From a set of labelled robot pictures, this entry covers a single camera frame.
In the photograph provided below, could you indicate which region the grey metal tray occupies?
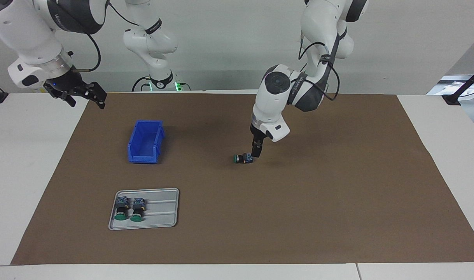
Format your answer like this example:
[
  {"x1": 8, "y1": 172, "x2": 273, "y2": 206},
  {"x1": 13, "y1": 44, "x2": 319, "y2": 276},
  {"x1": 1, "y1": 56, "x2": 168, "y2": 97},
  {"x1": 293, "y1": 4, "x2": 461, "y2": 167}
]
[{"x1": 108, "y1": 188, "x2": 180, "y2": 231}]

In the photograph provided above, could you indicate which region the black stand with rod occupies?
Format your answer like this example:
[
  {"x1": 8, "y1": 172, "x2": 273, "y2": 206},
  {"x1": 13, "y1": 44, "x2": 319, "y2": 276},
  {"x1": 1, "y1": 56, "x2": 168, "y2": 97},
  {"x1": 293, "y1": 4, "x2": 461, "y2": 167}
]
[{"x1": 442, "y1": 64, "x2": 474, "y2": 106}]

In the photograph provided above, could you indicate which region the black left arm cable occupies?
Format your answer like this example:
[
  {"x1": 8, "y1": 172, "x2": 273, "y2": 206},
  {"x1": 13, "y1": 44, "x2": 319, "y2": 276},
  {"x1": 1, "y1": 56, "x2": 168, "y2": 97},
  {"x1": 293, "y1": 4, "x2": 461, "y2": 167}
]
[{"x1": 298, "y1": 33, "x2": 341, "y2": 101}]

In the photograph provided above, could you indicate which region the blue plastic bin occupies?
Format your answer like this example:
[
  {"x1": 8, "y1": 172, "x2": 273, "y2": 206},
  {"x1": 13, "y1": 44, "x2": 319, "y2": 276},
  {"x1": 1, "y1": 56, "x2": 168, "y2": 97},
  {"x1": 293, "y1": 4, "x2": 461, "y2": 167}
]
[{"x1": 128, "y1": 120, "x2": 165, "y2": 164}]

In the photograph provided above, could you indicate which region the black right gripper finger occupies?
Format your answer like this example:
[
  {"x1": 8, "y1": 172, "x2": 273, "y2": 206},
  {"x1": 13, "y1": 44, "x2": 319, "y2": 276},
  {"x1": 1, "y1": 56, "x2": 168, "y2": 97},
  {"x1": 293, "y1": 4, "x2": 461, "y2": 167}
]
[
  {"x1": 55, "y1": 92, "x2": 77, "y2": 107},
  {"x1": 84, "y1": 81, "x2": 107, "y2": 110}
]

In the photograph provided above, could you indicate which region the black right base cable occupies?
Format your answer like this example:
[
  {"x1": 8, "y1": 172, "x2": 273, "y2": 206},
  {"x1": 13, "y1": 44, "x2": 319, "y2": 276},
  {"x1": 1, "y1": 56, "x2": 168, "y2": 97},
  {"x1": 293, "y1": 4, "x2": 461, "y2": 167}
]
[{"x1": 132, "y1": 76, "x2": 152, "y2": 92}]

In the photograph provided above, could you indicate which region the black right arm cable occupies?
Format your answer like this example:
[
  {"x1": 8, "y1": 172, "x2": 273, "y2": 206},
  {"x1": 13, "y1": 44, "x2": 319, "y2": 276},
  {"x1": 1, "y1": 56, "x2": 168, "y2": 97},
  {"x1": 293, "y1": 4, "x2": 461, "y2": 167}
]
[{"x1": 72, "y1": 0, "x2": 141, "y2": 74}]

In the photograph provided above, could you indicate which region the brown table mat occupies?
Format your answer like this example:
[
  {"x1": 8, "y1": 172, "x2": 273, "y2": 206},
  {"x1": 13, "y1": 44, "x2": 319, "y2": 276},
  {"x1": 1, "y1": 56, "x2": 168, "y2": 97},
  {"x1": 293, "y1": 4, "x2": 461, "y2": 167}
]
[{"x1": 10, "y1": 92, "x2": 474, "y2": 265}]

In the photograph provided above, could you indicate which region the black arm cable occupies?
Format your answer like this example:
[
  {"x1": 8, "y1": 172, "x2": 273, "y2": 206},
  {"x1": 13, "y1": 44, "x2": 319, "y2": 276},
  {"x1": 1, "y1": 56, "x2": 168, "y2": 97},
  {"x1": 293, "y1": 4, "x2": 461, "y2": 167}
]
[
  {"x1": 298, "y1": 33, "x2": 341, "y2": 101},
  {"x1": 72, "y1": 0, "x2": 141, "y2": 74}
]

